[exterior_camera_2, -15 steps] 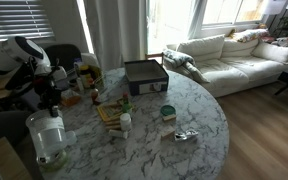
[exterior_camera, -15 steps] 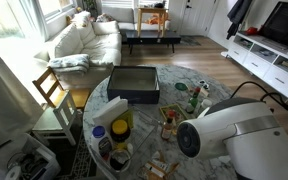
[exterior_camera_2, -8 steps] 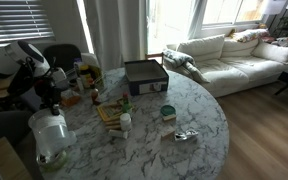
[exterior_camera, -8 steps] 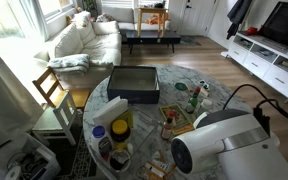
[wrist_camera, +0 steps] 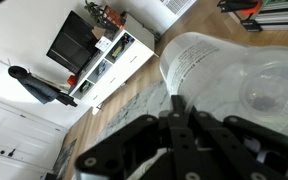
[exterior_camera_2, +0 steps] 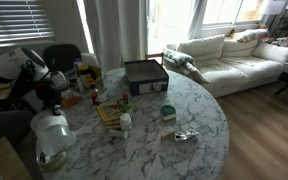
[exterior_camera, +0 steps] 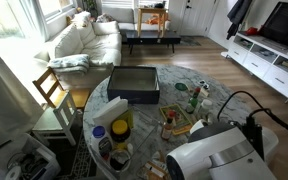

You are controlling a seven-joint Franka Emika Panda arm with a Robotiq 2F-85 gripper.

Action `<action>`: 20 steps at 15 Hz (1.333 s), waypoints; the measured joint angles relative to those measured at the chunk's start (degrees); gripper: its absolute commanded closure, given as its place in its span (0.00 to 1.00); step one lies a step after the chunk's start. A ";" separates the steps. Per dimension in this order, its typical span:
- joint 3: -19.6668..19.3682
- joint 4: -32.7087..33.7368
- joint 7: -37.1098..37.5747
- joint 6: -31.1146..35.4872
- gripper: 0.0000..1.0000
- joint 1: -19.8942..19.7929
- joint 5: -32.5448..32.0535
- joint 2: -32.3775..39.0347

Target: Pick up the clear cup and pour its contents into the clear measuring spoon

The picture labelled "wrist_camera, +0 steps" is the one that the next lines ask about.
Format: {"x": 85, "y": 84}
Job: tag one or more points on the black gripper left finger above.
{"x": 179, "y": 133}

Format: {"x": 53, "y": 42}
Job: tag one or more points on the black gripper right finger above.
{"x": 250, "y": 150}

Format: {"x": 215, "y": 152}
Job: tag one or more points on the clear plastic cup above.
{"x": 217, "y": 66}

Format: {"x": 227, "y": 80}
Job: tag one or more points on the white media cabinet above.
{"x": 117, "y": 73}

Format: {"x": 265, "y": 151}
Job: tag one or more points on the white paper label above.
{"x": 103, "y": 43}

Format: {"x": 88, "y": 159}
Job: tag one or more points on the dark patterned rug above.
{"x": 64, "y": 160}

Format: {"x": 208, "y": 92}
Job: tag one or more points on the small red object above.
{"x": 72, "y": 80}

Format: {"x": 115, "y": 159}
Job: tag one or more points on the red brown box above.
{"x": 114, "y": 16}

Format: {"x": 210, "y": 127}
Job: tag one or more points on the black television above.
{"x": 70, "y": 43}

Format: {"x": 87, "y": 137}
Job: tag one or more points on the dark hanging coat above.
{"x": 37, "y": 86}

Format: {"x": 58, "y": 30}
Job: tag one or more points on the green potted plant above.
{"x": 94, "y": 10}

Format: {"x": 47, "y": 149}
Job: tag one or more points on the white door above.
{"x": 17, "y": 140}

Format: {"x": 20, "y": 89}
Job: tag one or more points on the white wall vent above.
{"x": 177, "y": 5}

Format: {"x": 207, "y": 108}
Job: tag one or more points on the aluminium frame rails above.
{"x": 277, "y": 16}

